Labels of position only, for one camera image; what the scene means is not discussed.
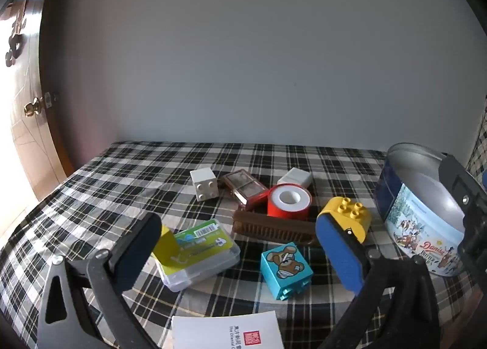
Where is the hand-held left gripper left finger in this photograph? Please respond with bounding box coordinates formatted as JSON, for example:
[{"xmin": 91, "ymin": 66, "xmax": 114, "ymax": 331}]
[{"xmin": 36, "ymin": 213, "xmax": 163, "ymax": 349}]

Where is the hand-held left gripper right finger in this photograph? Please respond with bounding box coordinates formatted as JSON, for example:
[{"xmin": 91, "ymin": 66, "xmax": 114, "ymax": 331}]
[{"xmin": 316, "ymin": 213, "xmax": 444, "ymax": 349}]

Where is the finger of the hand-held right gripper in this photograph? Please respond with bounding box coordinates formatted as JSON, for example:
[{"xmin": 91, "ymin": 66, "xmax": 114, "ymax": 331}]
[{"xmin": 437, "ymin": 151, "xmax": 487, "ymax": 287}]

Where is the small yellow block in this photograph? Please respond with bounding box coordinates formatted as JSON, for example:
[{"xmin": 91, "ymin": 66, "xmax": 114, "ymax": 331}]
[{"xmin": 151, "ymin": 224, "xmax": 180, "ymax": 266}]

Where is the yellow face building block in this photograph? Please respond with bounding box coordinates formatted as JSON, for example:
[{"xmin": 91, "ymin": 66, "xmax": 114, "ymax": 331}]
[{"xmin": 319, "ymin": 197, "xmax": 369, "ymax": 245}]

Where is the blue bear-print building block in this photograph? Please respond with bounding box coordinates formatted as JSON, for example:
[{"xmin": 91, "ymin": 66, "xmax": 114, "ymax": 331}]
[{"xmin": 261, "ymin": 241, "xmax": 314, "ymax": 301}]

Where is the round blue cookie tin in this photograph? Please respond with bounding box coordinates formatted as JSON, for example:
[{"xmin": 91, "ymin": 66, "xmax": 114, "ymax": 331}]
[{"xmin": 375, "ymin": 142, "xmax": 476, "ymax": 289}]

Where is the clear plastic box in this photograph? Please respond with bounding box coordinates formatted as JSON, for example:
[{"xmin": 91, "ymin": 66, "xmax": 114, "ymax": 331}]
[{"xmin": 158, "ymin": 218, "xmax": 241, "ymax": 292}]

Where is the red tape roll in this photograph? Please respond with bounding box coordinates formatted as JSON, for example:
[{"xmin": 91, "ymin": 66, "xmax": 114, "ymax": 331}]
[{"xmin": 267, "ymin": 184, "xmax": 312, "ymax": 222}]

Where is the brown ridged block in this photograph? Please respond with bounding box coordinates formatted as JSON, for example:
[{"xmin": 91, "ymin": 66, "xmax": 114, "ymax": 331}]
[{"xmin": 232, "ymin": 209, "xmax": 320, "ymax": 247}]

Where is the white wall charger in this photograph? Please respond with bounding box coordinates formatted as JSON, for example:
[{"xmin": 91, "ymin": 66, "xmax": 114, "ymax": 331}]
[{"xmin": 277, "ymin": 167, "xmax": 314, "ymax": 188}]

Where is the white building block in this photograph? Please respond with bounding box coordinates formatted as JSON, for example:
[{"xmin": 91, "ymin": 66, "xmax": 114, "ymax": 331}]
[{"xmin": 190, "ymin": 167, "xmax": 220, "ymax": 202}]

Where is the white booklet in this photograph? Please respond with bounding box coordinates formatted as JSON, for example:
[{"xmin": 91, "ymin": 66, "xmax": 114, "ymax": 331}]
[{"xmin": 170, "ymin": 310, "xmax": 285, "ymax": 349}]

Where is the brown framed window piece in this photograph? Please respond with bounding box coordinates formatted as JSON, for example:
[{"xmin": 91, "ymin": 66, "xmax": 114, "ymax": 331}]
[{"xmin": 220, "ymin": 168, "xmax": 269, "ymax": 212}]

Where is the plaid pillow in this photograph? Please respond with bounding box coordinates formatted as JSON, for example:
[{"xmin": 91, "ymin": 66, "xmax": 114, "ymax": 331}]
[{"xmin": 466, "ymin": 96, "xmax": 487, "ymax": 178}]

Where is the plaid bed sheet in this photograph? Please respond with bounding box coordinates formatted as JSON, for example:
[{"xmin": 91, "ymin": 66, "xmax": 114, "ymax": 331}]
[{"xmin": 0, "ymin": 140, "xmax": 487, "ymax": 349}]

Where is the wooden door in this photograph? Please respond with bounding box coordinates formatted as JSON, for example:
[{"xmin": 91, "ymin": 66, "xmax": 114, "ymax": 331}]
[{"xmin": 0, "ymin": 0, "xmax": 82, "ymax": 201}]

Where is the brass door knob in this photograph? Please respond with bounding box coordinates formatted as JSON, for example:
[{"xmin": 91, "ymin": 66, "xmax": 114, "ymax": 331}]
[{"xmin": 23, "ymin": 97, "xmax": 44, "ymax": 118}]

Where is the door hanging ornament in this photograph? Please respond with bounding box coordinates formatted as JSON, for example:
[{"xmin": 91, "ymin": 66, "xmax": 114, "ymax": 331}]
[{"xmin": 5, "ymin": 10, "xmax": 27, "ymax": 68}]

